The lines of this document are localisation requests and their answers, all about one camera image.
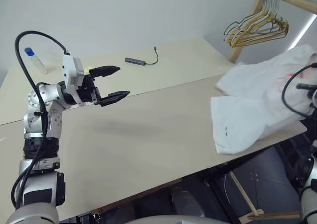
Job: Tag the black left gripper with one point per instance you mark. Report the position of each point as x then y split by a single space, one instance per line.
86 90

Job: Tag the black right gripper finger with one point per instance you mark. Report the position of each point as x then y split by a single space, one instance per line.
307 86

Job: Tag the white shirt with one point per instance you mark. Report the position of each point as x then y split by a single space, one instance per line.
247 110

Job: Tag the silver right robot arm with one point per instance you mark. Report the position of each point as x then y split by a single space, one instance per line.
308 204

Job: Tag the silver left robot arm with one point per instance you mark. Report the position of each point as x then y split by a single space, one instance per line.
49 92

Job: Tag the bunch of hangers on rack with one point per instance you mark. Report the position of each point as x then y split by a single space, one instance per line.
257 37

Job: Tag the white bottle with blue cap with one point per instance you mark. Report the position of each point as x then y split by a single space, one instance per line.
37 61

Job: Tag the dark grey riveted panel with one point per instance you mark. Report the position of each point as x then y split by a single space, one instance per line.
262 169

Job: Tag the dark rounded shape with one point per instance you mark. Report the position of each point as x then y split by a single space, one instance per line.
185 203

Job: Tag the grey rounded robot body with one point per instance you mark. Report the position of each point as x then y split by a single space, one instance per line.
168 220

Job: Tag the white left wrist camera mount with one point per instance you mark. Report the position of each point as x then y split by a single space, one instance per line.
71 70

